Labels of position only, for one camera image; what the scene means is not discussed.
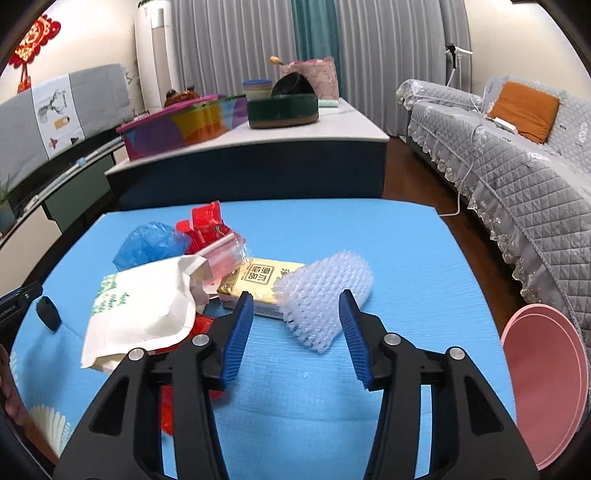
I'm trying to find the white cable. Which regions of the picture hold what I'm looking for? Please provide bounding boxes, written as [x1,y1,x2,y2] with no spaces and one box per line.
[436,92,495,217]

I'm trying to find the red knot wall decoration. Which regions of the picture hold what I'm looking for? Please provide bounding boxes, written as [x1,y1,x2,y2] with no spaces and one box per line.
[8,14,62,95]

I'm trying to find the dark blue coffee table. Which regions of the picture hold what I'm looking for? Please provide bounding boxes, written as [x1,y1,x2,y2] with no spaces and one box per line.
[105,97,391,210]

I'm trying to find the orange cushion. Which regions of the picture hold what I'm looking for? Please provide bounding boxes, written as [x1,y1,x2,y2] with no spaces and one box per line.
[487,82,561,144]

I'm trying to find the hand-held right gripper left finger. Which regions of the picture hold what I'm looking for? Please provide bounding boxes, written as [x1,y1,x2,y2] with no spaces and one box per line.
[53,292,256,480]

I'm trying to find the colourful rectangular tray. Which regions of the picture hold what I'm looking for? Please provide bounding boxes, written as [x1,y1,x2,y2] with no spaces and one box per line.
[115,93,250,161]

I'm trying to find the red foil wrapper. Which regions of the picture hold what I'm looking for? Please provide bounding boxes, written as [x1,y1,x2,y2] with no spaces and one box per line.
[159,314,223,435]

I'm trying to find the sofa with grey quilted cover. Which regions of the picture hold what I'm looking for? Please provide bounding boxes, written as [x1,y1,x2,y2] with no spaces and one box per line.
[396,76,591,344]

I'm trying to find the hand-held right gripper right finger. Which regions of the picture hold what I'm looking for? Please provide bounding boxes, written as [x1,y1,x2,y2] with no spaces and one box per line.
[338,290,541,480]

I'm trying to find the green round tin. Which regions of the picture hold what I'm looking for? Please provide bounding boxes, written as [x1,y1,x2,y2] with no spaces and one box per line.
[246,93,320,129]

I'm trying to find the pink lace basket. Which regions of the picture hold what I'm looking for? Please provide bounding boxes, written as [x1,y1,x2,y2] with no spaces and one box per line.
[279,56,340,100]

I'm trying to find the white foam fruit net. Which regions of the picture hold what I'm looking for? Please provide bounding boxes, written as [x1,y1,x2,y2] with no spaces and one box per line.
[272,250,374,355]

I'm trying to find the pink round plate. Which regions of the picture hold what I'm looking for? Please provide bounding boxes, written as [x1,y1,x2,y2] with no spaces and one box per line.
[500,304,589,472]

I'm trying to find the blue table mat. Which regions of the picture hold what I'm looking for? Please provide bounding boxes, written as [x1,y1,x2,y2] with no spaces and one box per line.
[9,198,518,480]

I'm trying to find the stack of pastel bowls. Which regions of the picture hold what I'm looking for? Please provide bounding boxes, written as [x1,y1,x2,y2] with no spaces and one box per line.
[242,78,275,101]

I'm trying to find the orange teapot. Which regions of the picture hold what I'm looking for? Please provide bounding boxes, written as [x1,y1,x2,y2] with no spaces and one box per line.
[164,88,201,108]

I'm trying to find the white standing air conditioner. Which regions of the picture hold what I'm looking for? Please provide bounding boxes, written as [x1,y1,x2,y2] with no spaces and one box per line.
[134,0,178,114]

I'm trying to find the television with grey cover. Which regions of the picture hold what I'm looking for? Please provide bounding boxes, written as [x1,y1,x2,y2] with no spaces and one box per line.
[0,63,131,190]

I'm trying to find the grey curtain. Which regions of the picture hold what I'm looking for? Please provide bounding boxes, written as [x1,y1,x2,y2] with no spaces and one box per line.
[332,0,472,137]
[168,0,301,99]

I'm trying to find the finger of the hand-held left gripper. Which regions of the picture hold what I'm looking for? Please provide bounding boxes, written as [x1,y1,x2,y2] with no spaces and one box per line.
[36,296,62,332]

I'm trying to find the white paper bag green print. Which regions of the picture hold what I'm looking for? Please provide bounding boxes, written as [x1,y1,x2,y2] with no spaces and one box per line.
[81,255,211,374]

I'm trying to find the dark television cabinet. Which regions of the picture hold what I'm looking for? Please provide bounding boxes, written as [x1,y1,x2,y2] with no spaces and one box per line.
[0,134,125,250]

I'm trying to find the blue plastic bag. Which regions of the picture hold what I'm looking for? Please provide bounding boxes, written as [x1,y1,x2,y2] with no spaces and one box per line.
[112,222,192,272]

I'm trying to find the teal curtain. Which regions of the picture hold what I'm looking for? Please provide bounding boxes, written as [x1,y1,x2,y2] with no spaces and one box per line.
[291,0,342,100]

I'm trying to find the clear plastic bag red stripes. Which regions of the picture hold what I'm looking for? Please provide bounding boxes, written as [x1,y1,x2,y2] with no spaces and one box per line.
[187,233,252,301]

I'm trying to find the red plastic packaging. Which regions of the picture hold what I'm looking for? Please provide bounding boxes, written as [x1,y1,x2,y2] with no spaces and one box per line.
[175,200,232,254]

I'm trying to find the yellow paper box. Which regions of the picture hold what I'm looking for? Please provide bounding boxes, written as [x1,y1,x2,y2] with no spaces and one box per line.
[216,258,305,319]

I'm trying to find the white rod with blue fitting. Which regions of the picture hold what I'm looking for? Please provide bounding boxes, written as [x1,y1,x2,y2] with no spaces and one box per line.
[23,138,125,204]

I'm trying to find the person's left hand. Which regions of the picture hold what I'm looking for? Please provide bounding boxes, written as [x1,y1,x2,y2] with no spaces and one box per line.
[0,344,24,428]

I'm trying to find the white floor stand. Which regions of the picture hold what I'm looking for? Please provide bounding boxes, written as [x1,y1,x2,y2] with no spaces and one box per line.
[443,42,474,88]

